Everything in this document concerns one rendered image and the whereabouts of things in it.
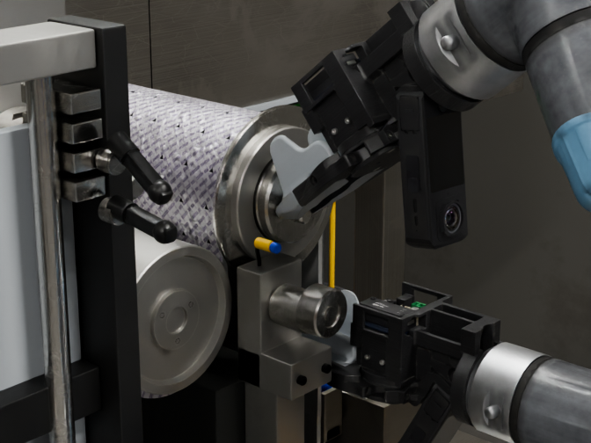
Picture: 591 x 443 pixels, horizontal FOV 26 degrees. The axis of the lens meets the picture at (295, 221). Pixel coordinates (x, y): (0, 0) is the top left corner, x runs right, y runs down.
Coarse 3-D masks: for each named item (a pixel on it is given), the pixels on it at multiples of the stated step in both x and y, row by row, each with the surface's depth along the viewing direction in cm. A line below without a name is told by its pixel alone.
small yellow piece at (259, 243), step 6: (258, 240) 99; (264, 240) 99; (270, 240) 99; (258, 246) 99; (264, 246) 99; (270, 246) 99; (276, 246) 98; (258, 252) 101; (276, 252) 98; (258, 258) 102; (258, 264) 102
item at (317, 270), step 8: (320, 240) 112; (320, 248) 112; (312, 256) 113; (320, 256) 113; (304, 264) 114; (312, 264) 113; (320, 264) 113; (232, 272) 120; (304, 272) 114; (312, 272) 113; (320, 272) 113; (232, 280) 121; (304, 280) 114; (312, 280) 114; (320, 280) 113; (232, 288) 121; (232, 296) 121; (232, 304) 122; (232, 312) 122; (232, 320) 122; (232, 328) 122; (232, 336) 123; (224, 344) 124; (232, 344) 123; (312, 392) 117; (320, 392) 117; (304, 400) 118; (312, 400) 117; (320, 400) 117; (304, 408) 118; (312, 408) 118; (320, 408) 117; (320, 416) 118
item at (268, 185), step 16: (272, 160) 103; (272, 176) 102; (256, 192) 102; (272, 192) 102; (256, 208) 102; (272, 208) 102; (256, 224) 103; (272, 224) 103; (288, 224) 104; (304, 224) 106; (288, 240) 105
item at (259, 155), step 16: (288, 128) 104; (256, 144) 102; (304, 144) 106; (256, 160) 101; (240, 176) 101; (256, 176) 102; (240, 192) 101; (240, 208) 101; (240, 224) 102; (320, 224) 109; (240, 240) 102; (272, 240) 106; (304, 240) 108
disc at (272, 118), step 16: (272, 112) 103; (288, 112) 104; (256, 128) 102; (272, 128) 103; (304, 128) 106; (240, 144) 101; (224, 160) 100; (240, 160) 101; (224, 176) 100; (224, 192) 101; (224, 208) 101; (224, 224) 101; (224, 240) 102; (224, 256) 102; (240, 256) 104; (304, 256) 110
